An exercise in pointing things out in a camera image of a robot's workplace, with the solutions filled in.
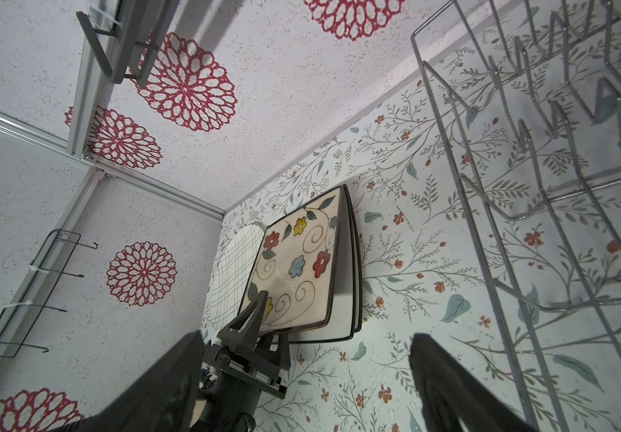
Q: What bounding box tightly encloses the dark square plate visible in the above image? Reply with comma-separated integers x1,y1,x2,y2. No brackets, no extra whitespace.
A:
240,186,344,336

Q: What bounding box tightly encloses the black wire wall basket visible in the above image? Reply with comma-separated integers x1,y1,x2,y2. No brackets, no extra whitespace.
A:
0,229,98,359

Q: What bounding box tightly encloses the wire dish rack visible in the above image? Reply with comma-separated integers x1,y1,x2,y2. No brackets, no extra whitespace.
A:
411,1,621,431

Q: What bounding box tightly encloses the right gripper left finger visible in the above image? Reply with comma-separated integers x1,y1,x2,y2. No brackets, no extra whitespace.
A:
57,331,204,431

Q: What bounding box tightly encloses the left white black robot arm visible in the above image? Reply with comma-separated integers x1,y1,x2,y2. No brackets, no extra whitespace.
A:
190,291,291,431

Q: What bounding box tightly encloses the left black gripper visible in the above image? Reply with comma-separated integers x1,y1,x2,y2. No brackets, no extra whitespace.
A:
202,291,291,400

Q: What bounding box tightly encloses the grey wall shelf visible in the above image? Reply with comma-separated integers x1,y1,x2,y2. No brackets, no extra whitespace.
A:
76,1,179,88

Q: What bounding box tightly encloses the square white plate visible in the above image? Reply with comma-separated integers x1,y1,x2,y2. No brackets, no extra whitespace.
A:
342,185,363,334

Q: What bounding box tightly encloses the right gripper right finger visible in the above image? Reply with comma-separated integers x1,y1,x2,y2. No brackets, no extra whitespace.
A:
409,333,534,432

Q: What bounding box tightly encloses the round plaid white plate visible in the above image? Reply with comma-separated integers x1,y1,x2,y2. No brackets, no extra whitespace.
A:
202,224,264,338

